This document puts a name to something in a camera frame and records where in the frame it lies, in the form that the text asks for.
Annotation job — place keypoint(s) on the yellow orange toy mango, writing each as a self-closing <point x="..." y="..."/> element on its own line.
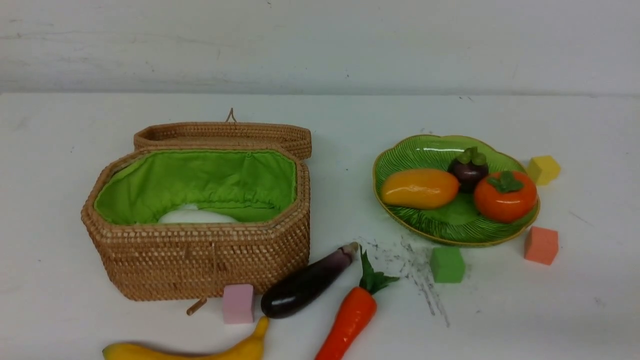
<point x="419" y="188"/>

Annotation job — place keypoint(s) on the purple toy eggplant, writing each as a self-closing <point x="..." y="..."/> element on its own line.
<point x="300" y="288"/>

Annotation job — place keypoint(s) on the orange toy carrot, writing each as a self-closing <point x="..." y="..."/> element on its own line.
<point x="355" y="312"/>

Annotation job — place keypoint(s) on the purple toy mangosteen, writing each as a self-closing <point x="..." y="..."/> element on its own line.
<point x="469" y="167"/>

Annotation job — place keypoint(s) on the orange toy persimmon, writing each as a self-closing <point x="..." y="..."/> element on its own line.
<point x="505" y="196"/>

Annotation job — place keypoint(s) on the woven wicker basket lid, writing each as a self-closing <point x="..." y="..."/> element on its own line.
<point x="298" y="141"/>

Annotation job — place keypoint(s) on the green fabric basket lining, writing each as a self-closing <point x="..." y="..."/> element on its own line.
<point x="251" y="186"/>

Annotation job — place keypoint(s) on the pink foam cube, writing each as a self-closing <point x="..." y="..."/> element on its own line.
<point x="238" y="304"/>

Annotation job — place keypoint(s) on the green foam cube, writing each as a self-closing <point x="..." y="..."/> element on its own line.
<point x="447" y="265"/>

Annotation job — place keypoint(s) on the wooden basket toggle clasp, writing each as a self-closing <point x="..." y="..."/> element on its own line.
<point x="196" y="306"/>

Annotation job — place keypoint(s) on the woven wicker basket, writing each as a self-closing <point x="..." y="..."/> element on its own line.
<point x="180" y="261"/>

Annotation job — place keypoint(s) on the yellow foam cube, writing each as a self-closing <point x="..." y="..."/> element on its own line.
<point x="542" y="170"/>

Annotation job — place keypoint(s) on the orange foam cube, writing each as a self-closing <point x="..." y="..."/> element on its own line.
<point x="541" y="245"/>

